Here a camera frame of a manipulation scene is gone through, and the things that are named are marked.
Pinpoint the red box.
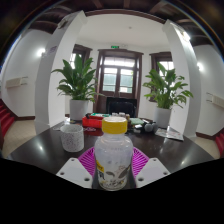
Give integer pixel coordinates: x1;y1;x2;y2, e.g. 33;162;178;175
81;113;111;130

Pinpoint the black chair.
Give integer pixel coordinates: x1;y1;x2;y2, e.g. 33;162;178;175
105;96;138;118

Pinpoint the green cloth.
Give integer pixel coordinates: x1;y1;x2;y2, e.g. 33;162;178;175
129;117;145;127

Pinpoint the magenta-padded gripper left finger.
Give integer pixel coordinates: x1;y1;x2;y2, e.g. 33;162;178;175
55;147;98;190

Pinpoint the broad-leaved plant in white pot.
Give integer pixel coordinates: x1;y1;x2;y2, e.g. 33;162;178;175
50;53;102;122

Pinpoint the yellow-capped clear drink bottle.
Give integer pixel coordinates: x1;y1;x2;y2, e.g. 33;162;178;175
94;116;134;192

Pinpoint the printed magazine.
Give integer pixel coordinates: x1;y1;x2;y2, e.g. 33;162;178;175
154;127;185;142

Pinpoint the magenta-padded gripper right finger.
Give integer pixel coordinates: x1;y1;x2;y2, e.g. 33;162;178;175
128;147;172;190

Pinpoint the dark-framed window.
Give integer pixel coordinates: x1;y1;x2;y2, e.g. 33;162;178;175
70;43;93;72
149;51;174;74

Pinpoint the white speckled cup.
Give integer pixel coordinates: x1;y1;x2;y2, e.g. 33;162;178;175
59;123;85;153

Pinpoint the narrow-leaved plant in white pot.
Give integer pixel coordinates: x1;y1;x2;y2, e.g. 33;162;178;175
142;61;194;129

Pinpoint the dark wooden glazed double door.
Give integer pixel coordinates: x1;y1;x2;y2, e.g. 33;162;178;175
94;48;144;118

